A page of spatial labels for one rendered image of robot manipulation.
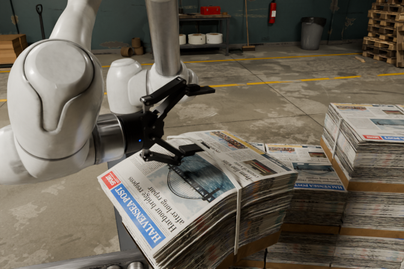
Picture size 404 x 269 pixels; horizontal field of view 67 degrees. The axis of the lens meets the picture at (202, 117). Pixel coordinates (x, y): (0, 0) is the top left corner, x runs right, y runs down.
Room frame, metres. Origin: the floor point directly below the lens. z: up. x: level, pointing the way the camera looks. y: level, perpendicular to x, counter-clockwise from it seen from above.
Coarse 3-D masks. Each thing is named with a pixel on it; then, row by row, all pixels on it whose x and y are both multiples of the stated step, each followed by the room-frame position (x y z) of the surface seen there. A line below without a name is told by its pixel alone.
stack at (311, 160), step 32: (288, 160) 1.19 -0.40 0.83; (320, 160) 1.19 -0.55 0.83; (320, 192) 0.97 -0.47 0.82; (352, 192) 0.97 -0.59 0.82; (384, 192) 0.96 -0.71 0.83; (320, 224) 0.97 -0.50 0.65; (352, 224) 0.96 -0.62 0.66; (384, 224) 0.95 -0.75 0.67; (256, 256) 0.99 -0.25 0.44; (288, 256) 0.98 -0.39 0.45; (320, 256) 0.97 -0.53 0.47; (352, 256) 0.95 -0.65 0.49; (384, 256) 0.94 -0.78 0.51
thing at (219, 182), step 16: (176, 144) 0.71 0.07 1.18; (192, 160) 0.63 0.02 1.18; (208, 160) 0.63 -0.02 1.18; (208, 176) 0.56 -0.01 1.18; (224, 176) 0.56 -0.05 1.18; (240, 176) 0.56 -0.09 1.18; (224, 192) 0.51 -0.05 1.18; (224, 208) 0.50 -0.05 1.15; (240, 208) 0.52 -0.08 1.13; (240, 224) 0.53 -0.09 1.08; (240, 240) 0.54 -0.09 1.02
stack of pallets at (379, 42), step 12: (384, 0) 6.97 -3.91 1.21; (396, 0) 6.60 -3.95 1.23; (372, 12) 6.91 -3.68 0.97; (384, 12) 6.62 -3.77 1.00; (396, 12) 6.47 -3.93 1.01; (372, 24) 6.93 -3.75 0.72; (384, 24) 6.57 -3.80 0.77; (396, 24) 6.28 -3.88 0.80; (372, 36) 6.94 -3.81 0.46; (384, 36) 6.58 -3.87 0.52; (396, 36) 6.28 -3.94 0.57; (372, 48) 7.07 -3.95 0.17; (384, 48) 6.46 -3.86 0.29
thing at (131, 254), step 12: (120, 252) 0.70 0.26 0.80; (132, 252) 0.70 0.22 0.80; (48, 264) 0.65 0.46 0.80; (60, 264) 0.65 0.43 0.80; (72, 264) 0.65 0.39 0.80; (84, 264) 0.65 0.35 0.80; (96, 264) 0.65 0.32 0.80; (108, 264) 0.65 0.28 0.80; (120, 264) 0.66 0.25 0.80; (144, 264) 0.67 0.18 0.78
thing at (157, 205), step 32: (128, 160) 0.66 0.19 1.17; (128, 192) 0.55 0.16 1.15; (160, 192) 0.53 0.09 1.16; (192, 192) 0.52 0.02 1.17; (128, 224) 0.49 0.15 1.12; (160, 224) 0.45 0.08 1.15; (192, 224) 0.45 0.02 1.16; (224, 224) 0.50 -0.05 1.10; (160, 256) 0.40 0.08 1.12; (192, 256) 0.45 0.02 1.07; (224, 256) 0.50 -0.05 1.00
